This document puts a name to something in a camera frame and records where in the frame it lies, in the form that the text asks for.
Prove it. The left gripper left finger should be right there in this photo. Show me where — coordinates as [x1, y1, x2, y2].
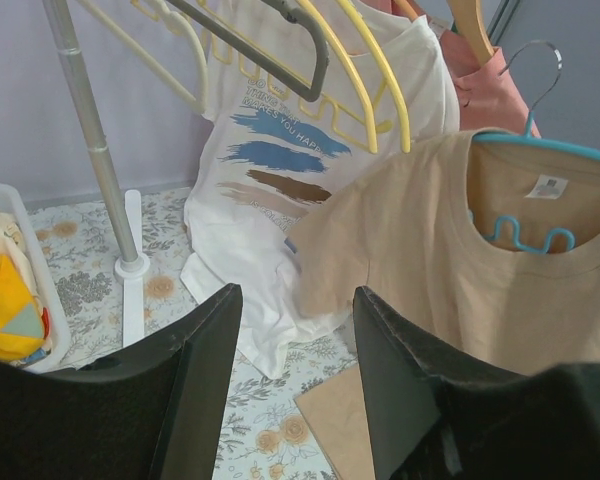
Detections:
[0, 284, 243, 479]

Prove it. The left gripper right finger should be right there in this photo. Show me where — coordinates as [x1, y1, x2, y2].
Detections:
[353, 287, 600, 479]

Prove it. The beige t shirt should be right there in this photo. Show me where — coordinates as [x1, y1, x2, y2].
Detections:
[287, 130, 600, 480]

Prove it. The yellow hanger right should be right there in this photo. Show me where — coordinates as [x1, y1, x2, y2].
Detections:
[297, 1, 411, 154]

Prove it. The yellow hanger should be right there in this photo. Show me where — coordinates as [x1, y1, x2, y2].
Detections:
[131, 1, 378, 153]
[297, 1, 411, 154]

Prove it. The cream plastic hanger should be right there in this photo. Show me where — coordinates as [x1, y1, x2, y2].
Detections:
[78, 1, 209, 114]

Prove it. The white printed t shirt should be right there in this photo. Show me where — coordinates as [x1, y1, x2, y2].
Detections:
[180, 1, 460, 379]

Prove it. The grey hanger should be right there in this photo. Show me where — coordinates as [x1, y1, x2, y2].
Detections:
[167, 0, 330, 104]

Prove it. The wooden hanger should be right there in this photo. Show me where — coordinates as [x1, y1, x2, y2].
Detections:
[447, 0, 495, 66]

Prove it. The orange hanger under white shirt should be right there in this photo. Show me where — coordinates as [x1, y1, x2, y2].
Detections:
[391, 0, 426, 21]

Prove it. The yellow hanger left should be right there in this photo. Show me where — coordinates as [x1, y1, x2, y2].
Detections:
[131, 1, 378, 153]

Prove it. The left white basket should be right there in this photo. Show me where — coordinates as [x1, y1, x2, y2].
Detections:
[0, 184, 71, 373]

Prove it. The yellow garment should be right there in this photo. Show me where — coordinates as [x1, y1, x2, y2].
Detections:
[0, 254, 49, 362]

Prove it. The white clothes rack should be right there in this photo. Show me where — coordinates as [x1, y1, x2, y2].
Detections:
[42, 0, 150, 347]

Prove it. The cream garment in basket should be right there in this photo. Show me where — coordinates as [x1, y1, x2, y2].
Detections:
[0, 211, 44, 314]

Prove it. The pink tank top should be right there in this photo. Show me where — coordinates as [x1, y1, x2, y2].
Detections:
[369, 0, 544, 141]

